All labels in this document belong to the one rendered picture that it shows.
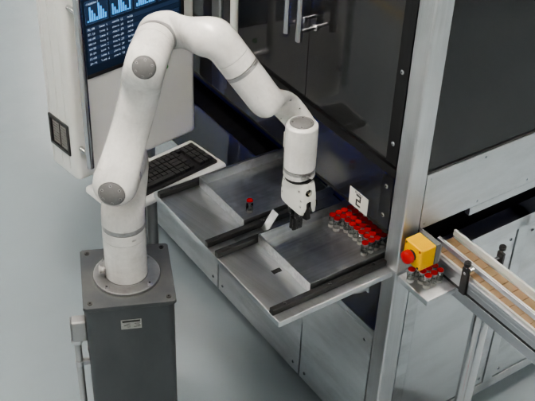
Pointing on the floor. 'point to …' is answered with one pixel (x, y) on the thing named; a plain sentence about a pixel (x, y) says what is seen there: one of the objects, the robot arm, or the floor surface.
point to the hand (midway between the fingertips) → (295, 221)
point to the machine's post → (409, 186)
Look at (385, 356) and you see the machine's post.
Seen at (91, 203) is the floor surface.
